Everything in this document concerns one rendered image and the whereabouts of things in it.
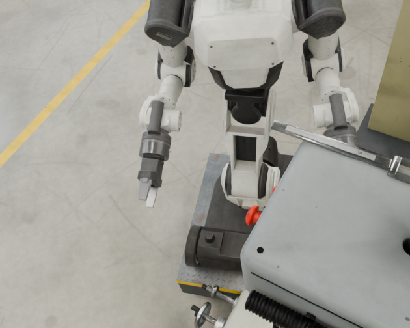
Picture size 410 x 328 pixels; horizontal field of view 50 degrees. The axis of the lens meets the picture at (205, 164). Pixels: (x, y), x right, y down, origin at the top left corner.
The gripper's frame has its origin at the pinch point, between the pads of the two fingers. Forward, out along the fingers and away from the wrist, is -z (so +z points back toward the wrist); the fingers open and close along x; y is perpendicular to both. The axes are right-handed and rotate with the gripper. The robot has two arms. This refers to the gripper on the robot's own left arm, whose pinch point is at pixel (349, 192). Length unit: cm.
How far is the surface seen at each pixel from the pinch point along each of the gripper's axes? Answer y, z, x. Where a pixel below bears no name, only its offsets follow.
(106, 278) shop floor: -133, -9, -131
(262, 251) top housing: -19, -19, 58
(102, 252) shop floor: -138, 7, -136
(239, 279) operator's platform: -48, -17, -97
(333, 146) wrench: -7, -2, 51
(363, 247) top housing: -5, -19, 56
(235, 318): -44, -33, -57
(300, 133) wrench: -11, 1, 51
